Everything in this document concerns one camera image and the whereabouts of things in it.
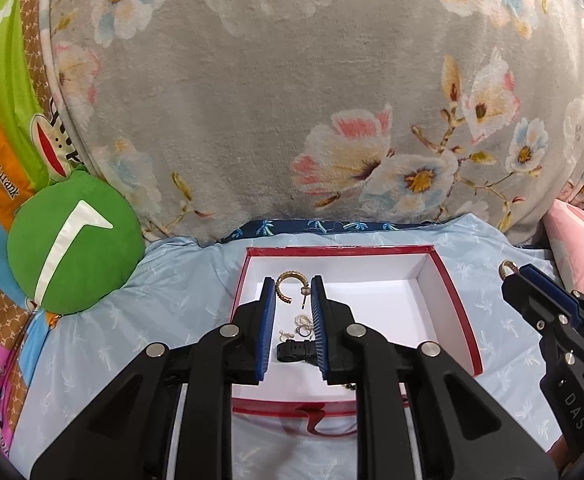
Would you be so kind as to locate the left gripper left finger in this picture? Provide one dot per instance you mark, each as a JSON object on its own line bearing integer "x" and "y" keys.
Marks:
{"x": 167, "y": 414}

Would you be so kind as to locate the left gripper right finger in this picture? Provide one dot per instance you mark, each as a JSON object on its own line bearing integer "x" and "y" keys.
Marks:
{"x": 420, "y": 415}

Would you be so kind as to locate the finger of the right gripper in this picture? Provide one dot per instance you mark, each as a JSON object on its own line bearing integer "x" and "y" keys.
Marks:
{"x": 556, "y": 292}
{"x": 540, "y": 311}

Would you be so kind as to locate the black smart watch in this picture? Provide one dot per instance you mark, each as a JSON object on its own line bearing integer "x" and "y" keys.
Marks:
{"x": 292, "y": 351}

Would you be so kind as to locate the small gold hoop earring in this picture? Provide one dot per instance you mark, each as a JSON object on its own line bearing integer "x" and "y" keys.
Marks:
{"x": 292, "y": 285}

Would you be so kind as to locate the gold dangle hoop earring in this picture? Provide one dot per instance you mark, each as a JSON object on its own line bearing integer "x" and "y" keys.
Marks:
{"x": 507, "y": 268}

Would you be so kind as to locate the pink pillow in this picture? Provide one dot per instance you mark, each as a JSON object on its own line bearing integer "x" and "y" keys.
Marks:
{"x": 564, "y": 226}

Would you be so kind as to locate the green round cushion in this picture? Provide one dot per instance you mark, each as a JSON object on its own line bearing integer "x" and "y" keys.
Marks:
{"x": 73, "y": 243}

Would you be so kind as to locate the colourful monkey print sheet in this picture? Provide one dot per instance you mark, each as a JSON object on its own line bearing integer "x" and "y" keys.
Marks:
{"x": 26, "y": 108}

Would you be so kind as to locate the grey floral blanket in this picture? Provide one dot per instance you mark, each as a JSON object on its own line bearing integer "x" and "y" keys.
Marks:
{"x": 207, "y": 114}

